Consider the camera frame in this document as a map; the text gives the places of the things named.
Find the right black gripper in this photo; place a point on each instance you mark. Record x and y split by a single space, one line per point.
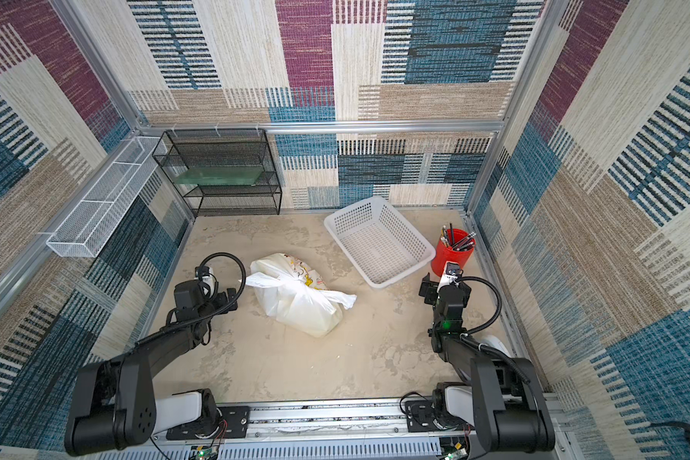
429 289

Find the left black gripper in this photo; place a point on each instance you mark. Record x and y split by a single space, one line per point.
221 302

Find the white perforated plastic basket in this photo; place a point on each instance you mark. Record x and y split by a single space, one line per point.
380 242

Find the white plastic bag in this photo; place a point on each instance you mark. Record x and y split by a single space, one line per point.
295 295

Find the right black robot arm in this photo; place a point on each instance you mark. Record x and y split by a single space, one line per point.
500 396

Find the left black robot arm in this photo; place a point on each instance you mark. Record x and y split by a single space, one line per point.
114 406

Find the red pen cup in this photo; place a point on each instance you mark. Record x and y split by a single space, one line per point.
443 255

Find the white round clock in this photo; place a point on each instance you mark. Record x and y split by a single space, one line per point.
494 342

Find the green board on shelf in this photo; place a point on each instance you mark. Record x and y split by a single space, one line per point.
226 176

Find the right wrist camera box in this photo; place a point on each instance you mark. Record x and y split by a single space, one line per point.
451 273

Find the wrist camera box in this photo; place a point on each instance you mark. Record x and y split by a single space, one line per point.
207 280
451 273

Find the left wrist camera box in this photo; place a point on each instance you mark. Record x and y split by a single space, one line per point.
207 280

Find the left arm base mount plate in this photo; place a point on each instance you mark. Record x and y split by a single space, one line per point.
227 422

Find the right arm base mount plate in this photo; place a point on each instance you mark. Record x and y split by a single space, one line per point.
421 416

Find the black wire shelf rack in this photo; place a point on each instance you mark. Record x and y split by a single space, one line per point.
181 150

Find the white wire mesh basket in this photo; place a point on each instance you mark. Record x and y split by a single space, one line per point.
91 223

